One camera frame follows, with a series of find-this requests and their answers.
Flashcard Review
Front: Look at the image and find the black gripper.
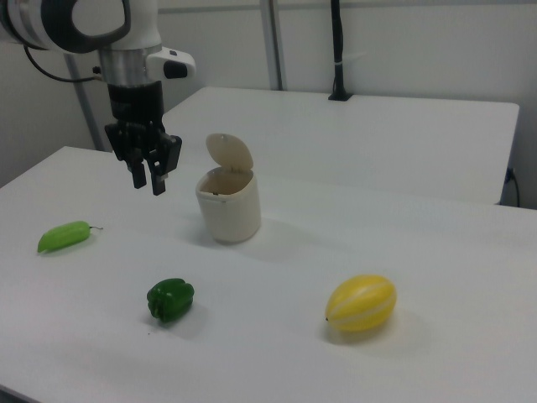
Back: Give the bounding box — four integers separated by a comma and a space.
104, 81, 184, 196

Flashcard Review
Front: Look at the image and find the cream garbage bin flip lid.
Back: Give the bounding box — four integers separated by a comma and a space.
205, 133, 255, 171

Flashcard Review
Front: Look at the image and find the white ceramic cup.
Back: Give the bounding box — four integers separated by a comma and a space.
195, 166, 262, 245

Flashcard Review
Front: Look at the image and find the light green chili pepper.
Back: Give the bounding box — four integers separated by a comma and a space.
36, 220, 104, 254

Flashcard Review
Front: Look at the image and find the dark green toy bell pepper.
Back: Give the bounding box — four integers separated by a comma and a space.
146, 278, 196, 324

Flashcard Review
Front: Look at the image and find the yellow striped toy melon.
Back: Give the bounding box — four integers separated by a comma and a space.
325, 274, 398, 333

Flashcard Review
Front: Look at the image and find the grey metal wall post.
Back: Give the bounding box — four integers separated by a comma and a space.
64, 54, 106, 152
258, 0, 291, 92

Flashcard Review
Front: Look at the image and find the black cable on robot wrist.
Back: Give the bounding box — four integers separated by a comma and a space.
23, 44, 104, 82

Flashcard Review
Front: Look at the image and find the black camera pole with base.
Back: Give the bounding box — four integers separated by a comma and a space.
326, 0, 353, 102

